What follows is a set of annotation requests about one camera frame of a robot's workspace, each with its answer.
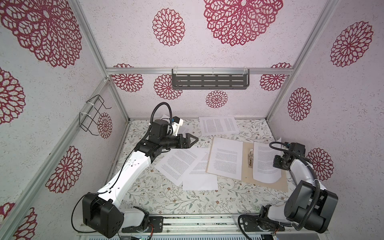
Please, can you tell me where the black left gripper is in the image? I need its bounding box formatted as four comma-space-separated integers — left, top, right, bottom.
160, 132, 198, 150

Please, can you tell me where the beige paper folder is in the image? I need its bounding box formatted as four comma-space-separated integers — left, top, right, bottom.
205, 136, 289, 193

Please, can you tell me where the white printed paper sheet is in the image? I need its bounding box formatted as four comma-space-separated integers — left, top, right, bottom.
253, 142, 282, 184
206, 137, 243, 180

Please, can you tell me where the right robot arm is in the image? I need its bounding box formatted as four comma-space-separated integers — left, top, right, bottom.
258, 153, 339, 234

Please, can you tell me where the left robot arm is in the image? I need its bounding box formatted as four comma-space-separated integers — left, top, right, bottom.
82, 133, 199, 239

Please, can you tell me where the metal folder clip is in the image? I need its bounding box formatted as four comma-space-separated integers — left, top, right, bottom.
248, 148, 254, 168

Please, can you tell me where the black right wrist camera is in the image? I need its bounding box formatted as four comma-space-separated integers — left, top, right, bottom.
289, 143, 306, 157

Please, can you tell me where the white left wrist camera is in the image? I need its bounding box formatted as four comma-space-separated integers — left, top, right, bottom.
149, 116, 184, 139

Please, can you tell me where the black corrugated left cable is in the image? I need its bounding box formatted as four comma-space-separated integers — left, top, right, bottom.
149, 101, 174, 136

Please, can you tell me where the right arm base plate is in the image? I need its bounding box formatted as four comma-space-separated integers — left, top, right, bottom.
238, 215, 285, 232

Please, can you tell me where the grey slotted wall shelf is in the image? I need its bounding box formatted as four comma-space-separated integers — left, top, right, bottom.
171, 69, 250, 90

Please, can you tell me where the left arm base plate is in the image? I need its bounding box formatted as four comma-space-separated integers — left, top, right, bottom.
121, 216, 164, 234

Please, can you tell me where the aluminium front rail frame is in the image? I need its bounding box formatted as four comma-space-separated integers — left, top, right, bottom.
112, 214, 332, 240

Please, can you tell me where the black wire wall rack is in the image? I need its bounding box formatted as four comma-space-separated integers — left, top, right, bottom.
78, 95, 111, 136

